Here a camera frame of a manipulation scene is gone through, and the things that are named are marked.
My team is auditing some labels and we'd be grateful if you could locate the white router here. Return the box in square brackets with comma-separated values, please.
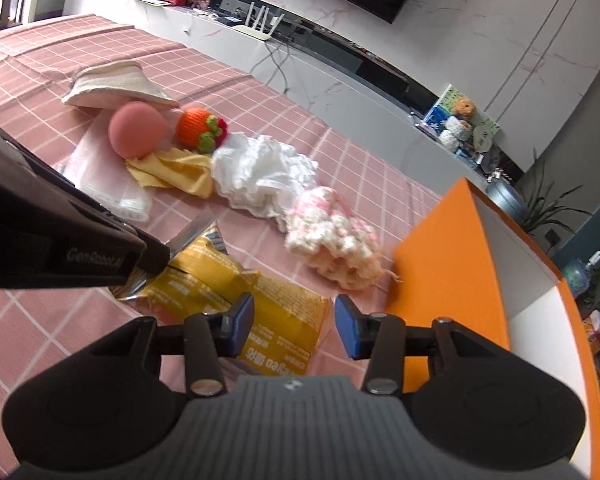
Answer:
[241, 2, 287, 42]

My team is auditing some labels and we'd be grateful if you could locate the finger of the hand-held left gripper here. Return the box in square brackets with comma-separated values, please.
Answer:
[134, 231, 174, 277]

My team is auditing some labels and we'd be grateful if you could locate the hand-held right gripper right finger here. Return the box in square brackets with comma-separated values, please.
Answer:
[334, 294, 486, 397]

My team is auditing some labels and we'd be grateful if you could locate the white ruffled cloth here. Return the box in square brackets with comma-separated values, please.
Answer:
[211, 132, 321, 233]

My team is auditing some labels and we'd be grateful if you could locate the grey metal trash can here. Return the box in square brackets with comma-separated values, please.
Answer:
[485, 177, 527, 223]

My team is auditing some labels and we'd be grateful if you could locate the yellow snack packet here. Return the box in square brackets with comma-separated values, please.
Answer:
[112, 212, 331, 378]

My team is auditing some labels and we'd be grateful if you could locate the painted picture panel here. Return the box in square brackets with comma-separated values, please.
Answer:
[422, 84, 501, 147]

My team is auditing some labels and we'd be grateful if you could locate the long-leaf potted plant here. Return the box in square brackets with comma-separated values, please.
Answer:
[517, 149, 593, 246]

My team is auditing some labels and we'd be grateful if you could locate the orange crochet fruit toy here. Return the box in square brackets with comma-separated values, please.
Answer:
[175, 108, 229, 153]

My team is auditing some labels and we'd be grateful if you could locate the pink sponge ball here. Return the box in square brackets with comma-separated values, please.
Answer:
[108, 102, 167, 158]

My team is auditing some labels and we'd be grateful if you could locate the clear plastic bag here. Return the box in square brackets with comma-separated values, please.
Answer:
[55, 115, 153, 223]

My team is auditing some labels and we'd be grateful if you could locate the round white hand fan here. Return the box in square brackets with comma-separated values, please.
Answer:
[472, 125, 496, 153]

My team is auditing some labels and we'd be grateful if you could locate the yellow cloth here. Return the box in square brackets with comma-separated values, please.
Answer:
[125, 147, 215, 198]

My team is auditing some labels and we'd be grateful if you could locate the blue water bottle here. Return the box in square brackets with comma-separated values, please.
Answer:
[561, 252, 600, 297]

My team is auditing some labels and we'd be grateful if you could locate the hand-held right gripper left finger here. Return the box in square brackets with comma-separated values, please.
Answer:
[142, 292, 256, 401]

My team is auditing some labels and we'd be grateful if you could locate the folded cream towel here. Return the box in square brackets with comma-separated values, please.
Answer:
[61, 60, 181, 111]

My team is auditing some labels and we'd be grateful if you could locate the pink checked blanket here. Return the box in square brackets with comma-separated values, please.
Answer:
[0, 12, 461, 471]

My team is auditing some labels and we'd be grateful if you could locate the orange cardboard box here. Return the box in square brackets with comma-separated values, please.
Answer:
[384, 177, 600, 480]

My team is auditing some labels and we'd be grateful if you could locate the pink white crochet toy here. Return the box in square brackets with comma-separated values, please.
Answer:
[284, 186, 401, 292]

